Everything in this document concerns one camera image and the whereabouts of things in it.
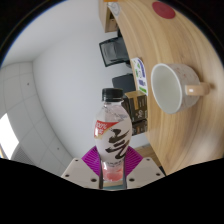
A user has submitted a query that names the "black mesh office chair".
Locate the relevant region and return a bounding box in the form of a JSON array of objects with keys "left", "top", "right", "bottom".
[{"left": 98, "top": 34, "right": 130, "bottom": 68}]

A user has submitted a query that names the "flat round red coaster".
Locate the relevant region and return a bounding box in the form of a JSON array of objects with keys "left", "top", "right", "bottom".
[{"left": 151, "top": 0, "right": 177, "bottom": 20}]

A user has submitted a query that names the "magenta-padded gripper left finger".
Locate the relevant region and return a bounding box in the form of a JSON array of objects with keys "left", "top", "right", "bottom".
[{"left": 61, "top": 146, "right": 103, "bottom": 190}]

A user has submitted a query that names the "white green-blue printed leaflet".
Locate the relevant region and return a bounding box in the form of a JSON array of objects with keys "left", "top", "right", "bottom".
[{"left": 130, "top": 57, "right": 149, "bottom": 97}]

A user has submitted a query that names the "ceiling air vent grille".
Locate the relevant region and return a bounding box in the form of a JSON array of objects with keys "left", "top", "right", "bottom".
[{"left": 11, "top": 145, "right": 35, "bottom": 164}]

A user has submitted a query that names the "wooden side desk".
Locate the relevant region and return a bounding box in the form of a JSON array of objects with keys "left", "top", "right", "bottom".
[{"left": 98, "top": 0, "right": 121, "bottom": 33}]

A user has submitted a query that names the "dark box with tan side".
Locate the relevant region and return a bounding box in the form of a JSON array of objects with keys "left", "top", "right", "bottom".
[{"left": 134, "top": 94, "right": 149, "bottom": 123}]

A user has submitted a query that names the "round grey mat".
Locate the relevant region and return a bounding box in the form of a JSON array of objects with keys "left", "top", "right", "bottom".
[{"left": 107, "top": 2, "right": 122, "bottom": 17}]

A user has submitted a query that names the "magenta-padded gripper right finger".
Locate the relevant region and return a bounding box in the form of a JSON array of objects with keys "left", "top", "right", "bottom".
[{"left": 121, "top": 146, "right": 165, "bottom": 190}]

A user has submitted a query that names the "tall dark brown box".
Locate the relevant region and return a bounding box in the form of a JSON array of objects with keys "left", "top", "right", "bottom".
[{"left": 130, "top": 119, "right": 149, "bottom": 137}]

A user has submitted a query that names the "white speckled mug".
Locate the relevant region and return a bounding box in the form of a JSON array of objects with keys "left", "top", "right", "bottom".
[{"left": 150, "top": 62, "right": 212, "bottom": 115}]

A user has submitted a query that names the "rectangular ceiling light panel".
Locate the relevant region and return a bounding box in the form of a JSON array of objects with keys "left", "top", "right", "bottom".
[{"left": 0, "top": 113, "right": 19, "bottom": 160}]

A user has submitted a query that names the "clear black-capped drink bottle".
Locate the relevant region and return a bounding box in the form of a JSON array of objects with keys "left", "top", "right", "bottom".
[{"left": 93, "top": 87, "right": 133, "bottom": 183}]

